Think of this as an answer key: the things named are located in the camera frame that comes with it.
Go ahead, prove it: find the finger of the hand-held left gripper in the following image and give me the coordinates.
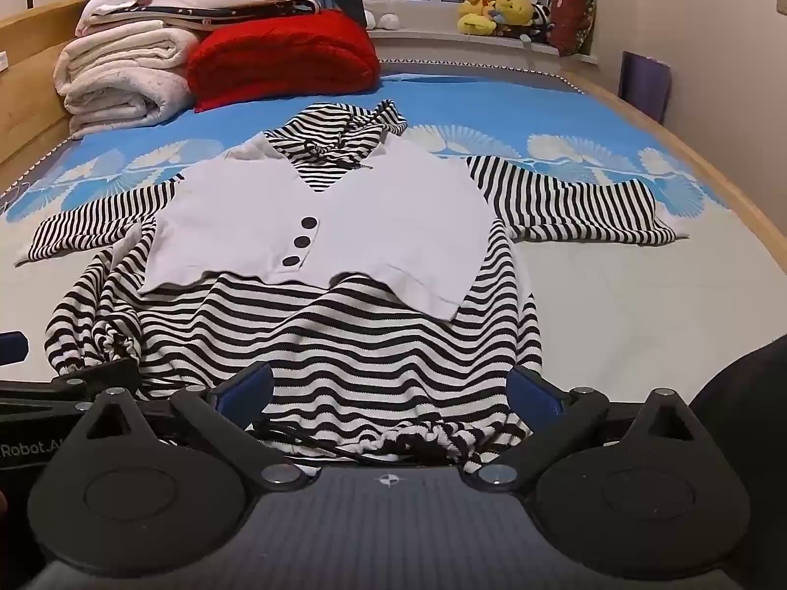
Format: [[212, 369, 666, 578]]
[[52, 357, 141, 393], [0, 332, 29, 365]]

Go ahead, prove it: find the black cable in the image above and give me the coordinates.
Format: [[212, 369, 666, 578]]
[[246, 418, 431, 466]]

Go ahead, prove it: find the blue white patterned bed mat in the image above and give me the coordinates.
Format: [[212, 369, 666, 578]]
[[0, 61, 772, 410]]

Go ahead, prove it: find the yellow plush toy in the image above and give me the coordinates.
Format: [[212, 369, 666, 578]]
[[456, 0, 500, 36], [492, 0, 535, 30]]

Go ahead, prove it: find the white window sill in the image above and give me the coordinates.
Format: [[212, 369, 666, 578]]
[[369, 25, 600, 66]]

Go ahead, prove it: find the red folded blanket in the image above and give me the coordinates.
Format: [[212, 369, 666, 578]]
[[186, 9, 382, 113]]

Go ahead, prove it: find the purple bag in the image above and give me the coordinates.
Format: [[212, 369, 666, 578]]
[[618, 51, 671, 124]]

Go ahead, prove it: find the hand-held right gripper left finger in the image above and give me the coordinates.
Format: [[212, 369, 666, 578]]
[[77, 361, 308, 493]]

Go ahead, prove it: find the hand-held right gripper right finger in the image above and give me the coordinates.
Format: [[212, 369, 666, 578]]
[[476, 365, 698, 493]]

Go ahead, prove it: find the black white plush toy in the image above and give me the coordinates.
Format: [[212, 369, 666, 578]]
[[527, 3, 555, 44]]

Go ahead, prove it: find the white folded quilt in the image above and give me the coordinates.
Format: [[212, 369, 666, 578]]
[[54, 20, 201, 139]]

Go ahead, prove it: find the wooden bed frame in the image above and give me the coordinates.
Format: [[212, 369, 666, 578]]
[[0, 0, 787, 345]]

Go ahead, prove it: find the striped hooded top white vest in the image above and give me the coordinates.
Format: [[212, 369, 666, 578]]
[[13, 98, 693, 475]]

